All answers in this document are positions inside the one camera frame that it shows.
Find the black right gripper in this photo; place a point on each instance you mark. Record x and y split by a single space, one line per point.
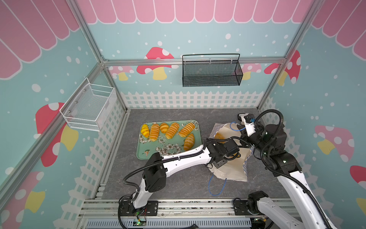
256 128

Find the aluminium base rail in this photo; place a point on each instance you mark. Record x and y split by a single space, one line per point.
212 213

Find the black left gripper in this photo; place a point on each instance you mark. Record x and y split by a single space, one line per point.
218 164

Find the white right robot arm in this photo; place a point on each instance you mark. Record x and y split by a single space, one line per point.
287 170

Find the white wire wall basket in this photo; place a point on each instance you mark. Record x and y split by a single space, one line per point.
89 107

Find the yellow fake bread roll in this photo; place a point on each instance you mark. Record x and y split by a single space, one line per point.
145 131

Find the small striped round bun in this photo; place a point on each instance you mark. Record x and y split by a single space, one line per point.
164 127

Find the golden fake croissant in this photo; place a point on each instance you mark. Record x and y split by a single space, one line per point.
189 142

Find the checkered paper croissant bag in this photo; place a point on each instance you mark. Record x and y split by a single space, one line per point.
235 170

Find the black mesh wall basket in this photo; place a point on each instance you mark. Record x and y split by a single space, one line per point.
205 70

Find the yellow fake bread loaf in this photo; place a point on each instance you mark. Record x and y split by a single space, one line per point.
172 130

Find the glazed fake donut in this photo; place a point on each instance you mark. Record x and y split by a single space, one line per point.
219 136

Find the orange fake croissant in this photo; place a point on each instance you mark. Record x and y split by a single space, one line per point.
154 132

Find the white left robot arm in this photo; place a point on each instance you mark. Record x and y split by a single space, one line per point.
152 177

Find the pale yellow twisted bread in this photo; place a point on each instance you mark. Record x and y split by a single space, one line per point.
187 129

